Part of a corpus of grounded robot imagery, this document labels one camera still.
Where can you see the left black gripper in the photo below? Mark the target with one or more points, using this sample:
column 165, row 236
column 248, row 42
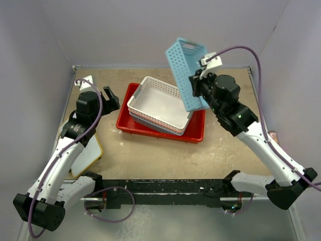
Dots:
column 111, row 105

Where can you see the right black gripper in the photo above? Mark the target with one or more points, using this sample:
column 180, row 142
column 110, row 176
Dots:
column 196, row 81

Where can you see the light blue perforated basket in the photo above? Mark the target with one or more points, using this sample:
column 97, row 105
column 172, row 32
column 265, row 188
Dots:
column 183, row 58

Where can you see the white perforated basket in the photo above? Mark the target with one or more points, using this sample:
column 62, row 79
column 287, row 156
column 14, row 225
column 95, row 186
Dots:
column 161, row 103

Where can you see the red plastic tray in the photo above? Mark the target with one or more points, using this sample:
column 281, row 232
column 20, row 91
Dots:
column 194, row 132

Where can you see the pink perforated basket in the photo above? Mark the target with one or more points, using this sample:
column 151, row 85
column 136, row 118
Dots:
column 160, row 125

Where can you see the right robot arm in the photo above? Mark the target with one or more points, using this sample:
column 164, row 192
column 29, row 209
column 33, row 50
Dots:
column 288, row 179

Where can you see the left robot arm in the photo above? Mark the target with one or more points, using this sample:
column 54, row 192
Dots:
column 44, row 205

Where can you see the yellow-rimmed whiteboard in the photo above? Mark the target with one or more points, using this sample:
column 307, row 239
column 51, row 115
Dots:
column 77, row 158

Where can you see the pink marker pen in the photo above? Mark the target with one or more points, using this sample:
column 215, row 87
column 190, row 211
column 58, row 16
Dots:
column 274, row 136

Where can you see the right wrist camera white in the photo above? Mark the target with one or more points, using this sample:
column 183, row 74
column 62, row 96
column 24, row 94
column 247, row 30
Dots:
column 211, row 66

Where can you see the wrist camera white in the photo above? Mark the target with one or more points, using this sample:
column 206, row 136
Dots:
column 86, row 85
column 211, row 66

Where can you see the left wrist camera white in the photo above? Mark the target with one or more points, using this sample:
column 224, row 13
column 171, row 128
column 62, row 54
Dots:
column 86, row 85

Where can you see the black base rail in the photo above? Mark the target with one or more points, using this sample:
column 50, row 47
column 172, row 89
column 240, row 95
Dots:
column 205, row 192

